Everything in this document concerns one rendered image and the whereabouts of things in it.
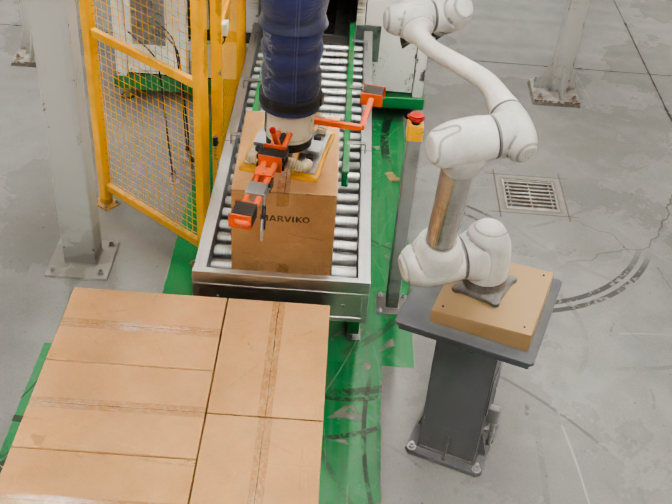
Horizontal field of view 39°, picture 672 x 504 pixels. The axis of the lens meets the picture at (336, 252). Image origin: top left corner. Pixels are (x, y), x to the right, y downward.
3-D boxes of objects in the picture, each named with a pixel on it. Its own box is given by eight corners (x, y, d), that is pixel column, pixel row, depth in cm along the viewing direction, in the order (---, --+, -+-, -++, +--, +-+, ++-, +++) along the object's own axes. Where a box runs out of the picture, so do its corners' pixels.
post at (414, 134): (384, 299, 455) (407, 118, 394) (398, 300, 455) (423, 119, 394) (384, 308, 450) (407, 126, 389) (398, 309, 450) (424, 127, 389)
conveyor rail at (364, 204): (361, 59, 566) (364, 30, 554) (370, 60, 566) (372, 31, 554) (354, 316, 383) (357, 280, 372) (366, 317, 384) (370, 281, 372)
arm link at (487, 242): (516, 283, 331) (523, 233, 317) (467, 293, 327) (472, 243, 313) (497, 255, 343) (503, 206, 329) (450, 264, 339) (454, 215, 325)
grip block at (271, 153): (261, 156, 331) (262, 142, 327) (288, 161, 330) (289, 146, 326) (255, 169, 324) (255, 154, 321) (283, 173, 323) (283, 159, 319)
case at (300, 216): (245, 187, 426) (246, 109, 401) (334, 193, 427) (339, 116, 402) (231, 271, 378) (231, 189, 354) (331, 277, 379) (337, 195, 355)
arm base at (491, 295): (522, 273, 343) (524, 261, 340) (497, 308, 329) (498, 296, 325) (477, 256, 351) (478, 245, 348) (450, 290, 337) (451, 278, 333)
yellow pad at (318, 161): (309, 132, 365) (310, 121, 362) (335, 136, 364) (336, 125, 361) (289, 179, 339) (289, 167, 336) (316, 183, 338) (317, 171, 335)
